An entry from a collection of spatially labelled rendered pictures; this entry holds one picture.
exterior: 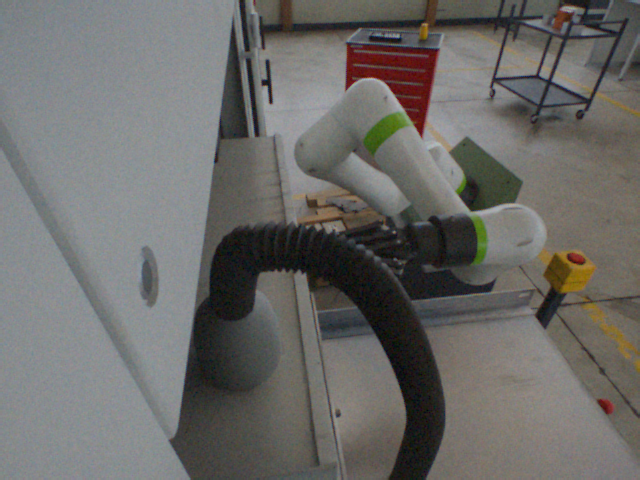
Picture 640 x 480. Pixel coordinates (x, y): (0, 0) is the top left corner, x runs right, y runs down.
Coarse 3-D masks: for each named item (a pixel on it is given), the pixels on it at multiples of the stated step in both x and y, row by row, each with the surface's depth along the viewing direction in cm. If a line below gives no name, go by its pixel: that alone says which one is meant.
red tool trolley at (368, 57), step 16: (368, 32) 321; (384, 32) 321; (400, 32) 321; (416, 32) 318; (352, 48) 298; (368, 48) 294; (384, 48) 291; (400, 48) 287; (416, 48) 283; (432, 48) 280; (352, 64) 305; (368, 64) 301; (384, 64) 298; (400, 64) 294; (416, 64) 291; (432, 64) 289; (352, 80) 312; (384, 80) 304; (400, 80) 301; (416, 80) 298; (432, 80) 298; (400, 96) 308; (416, 96) 304; (416, 112) 312; (416, 128) 320
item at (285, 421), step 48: (240, 144) 59; (240, 192) 49; (288, 192) 48; (288, 288) 36; (192, 336) 32; (288, 336) 32; (192, 384) 29; (288, 384) 29; (192, 432) 26; (240, 432) 26; (288, 432) 26
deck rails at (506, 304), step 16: (528, 288) 101; (416, 304) 98; (432, 304) 99; (448, 304) 100; (464, 304) 101; (480, 304) 102; (496, 304) 103; (512, 304) 104; (320, 320) 97; (336, 320) 98; (352, 320) 99; (432, 320) 101; (448, 320) 101; (464, 320) 101; (480, 320) 101; (336, 336) 97
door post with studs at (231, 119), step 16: (240, 32) 56; (240, 48) 57; (240, 64) 57; (240, 80) 60; (224, 96) 61; (240, 96) 62; (224, 112) 63; (240, 112) 63; (224, 128) 65; (240, 128) 65
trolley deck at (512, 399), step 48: (432, 336) 98; (480, 336) 98; (528, 336) 98; (336, 384) 88; (384, 384) 88; (480, 384) 88; (528, 384) 88; (576, 384) 88; (384, 432) 80; (480, 432) 80; (528, 432) 80; (576, 432) 80
